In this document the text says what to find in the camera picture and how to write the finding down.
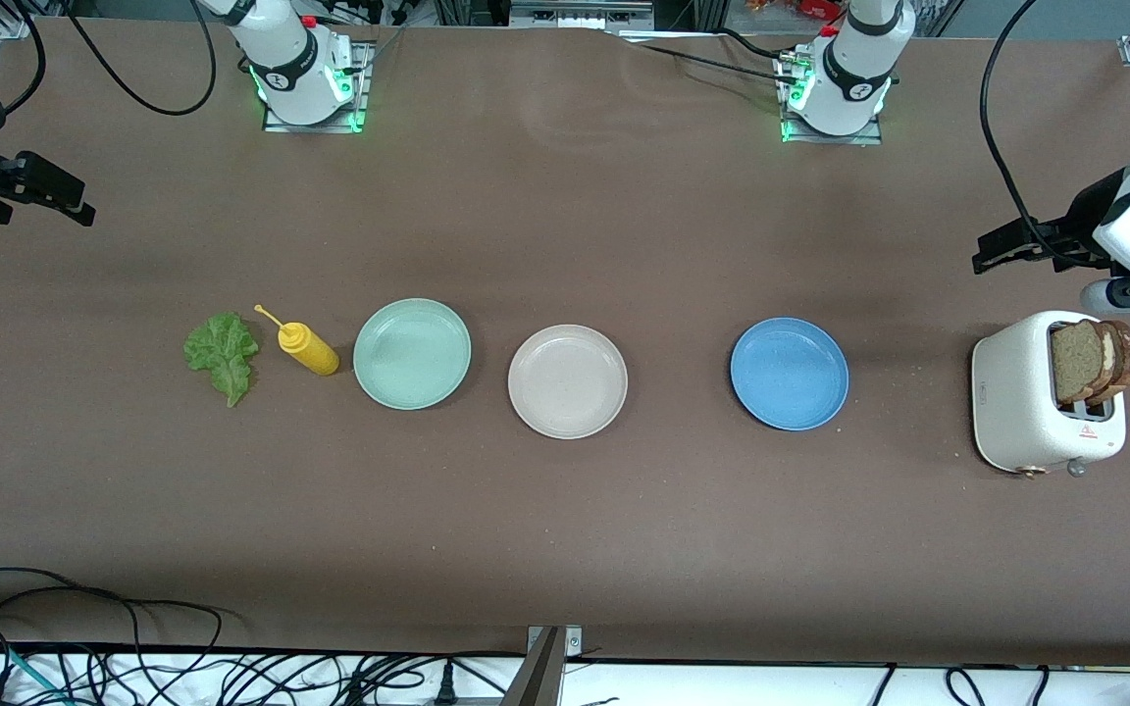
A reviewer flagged black table cable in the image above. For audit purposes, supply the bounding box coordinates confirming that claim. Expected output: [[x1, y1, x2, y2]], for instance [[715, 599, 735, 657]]
[[614, 29, 803, 89]]

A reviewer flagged grey equipment box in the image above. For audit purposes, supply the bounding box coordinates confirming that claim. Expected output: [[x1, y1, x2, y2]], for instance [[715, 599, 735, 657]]
[[509, 0, 654, 30]]

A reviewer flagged brown bread slice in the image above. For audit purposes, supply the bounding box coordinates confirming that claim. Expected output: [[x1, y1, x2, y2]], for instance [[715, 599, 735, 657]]
[[1095, 320, 1130, 405], [1051, 319, 1107, 408]]

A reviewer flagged black looped floor cable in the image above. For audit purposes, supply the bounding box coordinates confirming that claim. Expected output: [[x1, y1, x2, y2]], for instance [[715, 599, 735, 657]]
[[0, 567, 225, 678]]

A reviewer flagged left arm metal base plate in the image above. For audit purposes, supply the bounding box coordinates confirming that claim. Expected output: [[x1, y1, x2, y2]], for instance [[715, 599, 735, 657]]
[[779, 54, 885, 146]]

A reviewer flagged blue round plate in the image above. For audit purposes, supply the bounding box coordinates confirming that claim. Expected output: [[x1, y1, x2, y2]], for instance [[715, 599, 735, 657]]
[[730, 316, 850, 432]]

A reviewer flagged red package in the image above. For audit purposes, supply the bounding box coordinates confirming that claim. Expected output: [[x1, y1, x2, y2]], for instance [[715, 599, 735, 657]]
[[746, 0, 846, 21]]

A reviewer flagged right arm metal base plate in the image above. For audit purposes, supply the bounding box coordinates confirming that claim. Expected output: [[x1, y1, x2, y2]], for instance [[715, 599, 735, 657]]
[[261, 41, 372, 133]]

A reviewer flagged beige round plate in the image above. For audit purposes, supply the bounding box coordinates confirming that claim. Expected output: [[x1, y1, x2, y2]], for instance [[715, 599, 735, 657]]
[[507, 324, 629, 440]]

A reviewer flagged metal bracket plate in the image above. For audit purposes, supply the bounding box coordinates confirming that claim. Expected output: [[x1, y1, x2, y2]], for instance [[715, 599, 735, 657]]
[[526, 625, 586, 656]]

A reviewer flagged yellow mustard squeeze bottle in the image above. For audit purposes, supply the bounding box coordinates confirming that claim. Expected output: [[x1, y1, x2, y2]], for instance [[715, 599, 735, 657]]
[[253, 304, 340, 377]]

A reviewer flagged white two-slot toaster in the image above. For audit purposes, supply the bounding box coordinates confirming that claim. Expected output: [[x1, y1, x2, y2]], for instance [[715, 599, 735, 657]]
[[971, 311, 1128, 479]]

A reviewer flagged green round plate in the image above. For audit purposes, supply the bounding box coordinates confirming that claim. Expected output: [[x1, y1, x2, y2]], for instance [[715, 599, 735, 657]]
[[352, 297, 473, 411]]

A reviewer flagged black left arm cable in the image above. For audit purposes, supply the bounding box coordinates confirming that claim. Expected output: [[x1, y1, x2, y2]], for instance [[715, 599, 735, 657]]
[[977, 0, 1130, 258]]

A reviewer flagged grey metal post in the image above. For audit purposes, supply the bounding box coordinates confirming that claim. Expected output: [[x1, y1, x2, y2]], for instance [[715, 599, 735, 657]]
[[501, 628, 566, 706]]

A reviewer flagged green lettuce leaf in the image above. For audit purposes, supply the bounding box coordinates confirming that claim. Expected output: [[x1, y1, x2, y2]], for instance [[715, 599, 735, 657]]
[[183, 312, 260, 408]]

